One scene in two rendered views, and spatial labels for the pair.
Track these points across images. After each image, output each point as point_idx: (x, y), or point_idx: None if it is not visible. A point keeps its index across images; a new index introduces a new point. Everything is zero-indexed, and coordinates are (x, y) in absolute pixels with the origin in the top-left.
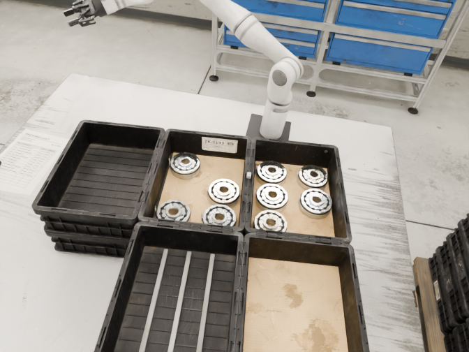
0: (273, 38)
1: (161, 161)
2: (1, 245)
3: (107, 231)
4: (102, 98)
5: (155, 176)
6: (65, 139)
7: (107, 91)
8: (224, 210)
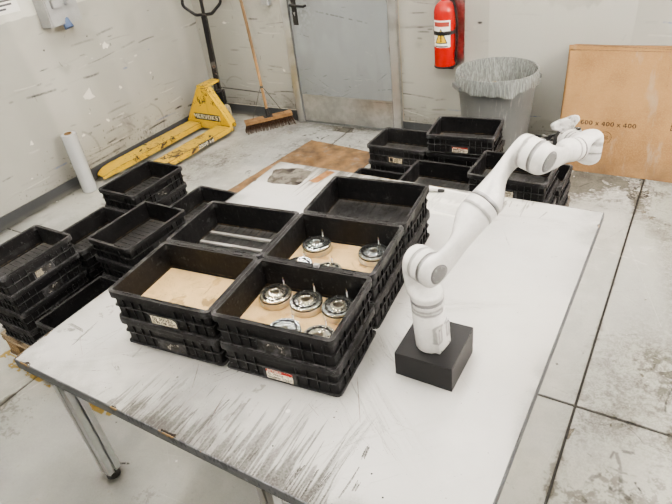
0: (456, 228)
1: (363, 226)
2: None
3: None
4: (547, 235)
5: (343, 220)
6: None
7: (565, 237)
8: None
